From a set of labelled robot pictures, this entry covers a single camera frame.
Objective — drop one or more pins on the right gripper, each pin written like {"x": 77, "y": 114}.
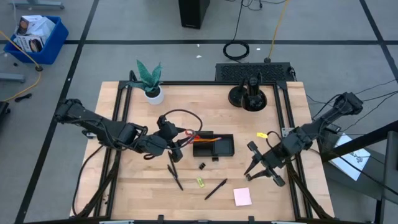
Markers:
{"x": 273, "y": 157}

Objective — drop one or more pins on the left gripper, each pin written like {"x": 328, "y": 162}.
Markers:
{"x": 169, "y": 130}

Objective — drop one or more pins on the orange pencil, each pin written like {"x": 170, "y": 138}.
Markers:
{"x": 208, "y": 140}

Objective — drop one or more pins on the black pen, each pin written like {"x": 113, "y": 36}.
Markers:
{"x": 216, "y": 188}
{"x": 177, "y": 182}
{"x": 173, "y": 166}

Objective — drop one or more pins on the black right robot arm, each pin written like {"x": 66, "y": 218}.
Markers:
{"x": 326, "y": 119}

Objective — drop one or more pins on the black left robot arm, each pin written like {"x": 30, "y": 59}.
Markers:
{"x": 102, "y": 129}

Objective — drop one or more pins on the black mesh desk organizer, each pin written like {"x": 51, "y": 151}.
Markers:
{"x": 222, "y": 147}

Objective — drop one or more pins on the pink sticky note pad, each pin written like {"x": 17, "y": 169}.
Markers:
{"x": 242, "y": 196}

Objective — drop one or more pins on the yellow eraser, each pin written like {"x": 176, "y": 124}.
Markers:
{"x": 200, "y": 182}

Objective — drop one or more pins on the black table edge clamp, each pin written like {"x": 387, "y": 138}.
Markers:
{"x": 251, "y": 219}
{"x": 160, "y": 218}

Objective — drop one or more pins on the green plant in white pot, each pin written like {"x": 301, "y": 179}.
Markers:
{"x": 154, "y": 96}

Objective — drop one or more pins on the black desk lamp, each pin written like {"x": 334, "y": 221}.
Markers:
{"x": 253, "y": 99}

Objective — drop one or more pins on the black perforated case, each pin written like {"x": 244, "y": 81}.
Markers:
{"x": 255, "y": 72}

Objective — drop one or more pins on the white paper sheet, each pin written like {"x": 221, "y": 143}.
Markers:
{"x": 351, "y": 158}

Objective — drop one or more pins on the black metal stand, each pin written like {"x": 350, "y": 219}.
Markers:
{"x": 357, "y": 143}

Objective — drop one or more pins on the black computer tower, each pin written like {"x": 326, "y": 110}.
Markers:
{"x": 193, "y": 14}

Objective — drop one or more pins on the blue plastic bin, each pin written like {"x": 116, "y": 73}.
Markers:
{"x": 53, "y": 46}

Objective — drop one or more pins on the white printed box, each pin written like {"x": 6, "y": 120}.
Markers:
{"x": 29, "y": 43}
{"x": 40, "y": 26}

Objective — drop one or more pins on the black aluminium table frame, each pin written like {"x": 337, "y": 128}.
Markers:
{"x": 202, "y": 83}

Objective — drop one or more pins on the silver corner bracket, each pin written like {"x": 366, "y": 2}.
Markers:
{"x": 116, "y": 222}
{"x": 289, "y": 222}

